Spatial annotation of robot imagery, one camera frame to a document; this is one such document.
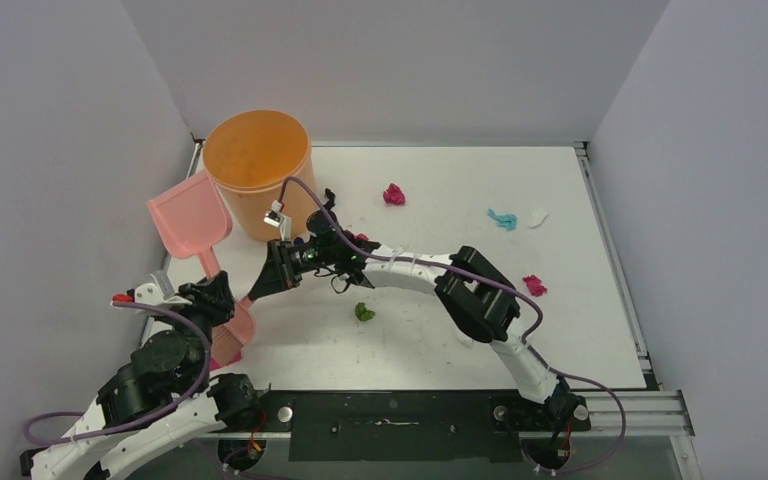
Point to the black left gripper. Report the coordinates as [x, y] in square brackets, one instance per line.
[212, 295]

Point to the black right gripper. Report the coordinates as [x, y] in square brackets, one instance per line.
[285, 263]

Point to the pink hand brush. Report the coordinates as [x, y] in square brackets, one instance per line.
[231, 337]

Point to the pink plastic dustpan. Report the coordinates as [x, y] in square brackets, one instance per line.
[191, 219]

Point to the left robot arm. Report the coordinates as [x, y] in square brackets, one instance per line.
[162, 398]

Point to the magenta scrap near right arm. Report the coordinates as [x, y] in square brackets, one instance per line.
[534, 285]

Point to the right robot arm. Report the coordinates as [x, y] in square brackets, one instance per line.
[481, 302]

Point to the magenta scrap at front left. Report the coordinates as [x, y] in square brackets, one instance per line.
[217, 363]

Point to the green paper scrap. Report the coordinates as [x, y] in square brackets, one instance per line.
[362, 313]

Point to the black paper scrap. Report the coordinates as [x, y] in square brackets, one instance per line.
[330, 199]

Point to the orange plastic bucket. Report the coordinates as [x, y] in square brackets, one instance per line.
[248, 156]

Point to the crumpled magenta paper ball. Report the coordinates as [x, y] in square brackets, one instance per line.
[393, 195]

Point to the cyan paper scrap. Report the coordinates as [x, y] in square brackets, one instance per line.
[507, 222]

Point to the white paper scrap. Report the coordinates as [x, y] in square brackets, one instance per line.
[537, 218]

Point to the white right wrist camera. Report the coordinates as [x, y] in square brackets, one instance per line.
[275, 217]

